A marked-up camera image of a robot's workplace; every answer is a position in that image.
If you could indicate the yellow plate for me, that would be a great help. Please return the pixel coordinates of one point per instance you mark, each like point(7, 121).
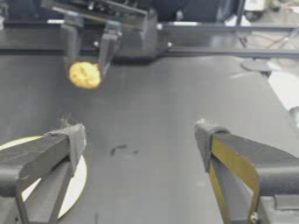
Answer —
point(77, 186)

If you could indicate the brown toy chicken wing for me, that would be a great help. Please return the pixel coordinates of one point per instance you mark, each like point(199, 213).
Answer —
point(85, 75)

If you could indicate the black metal frame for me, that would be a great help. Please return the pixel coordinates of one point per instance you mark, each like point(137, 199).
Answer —
point(234, 52)

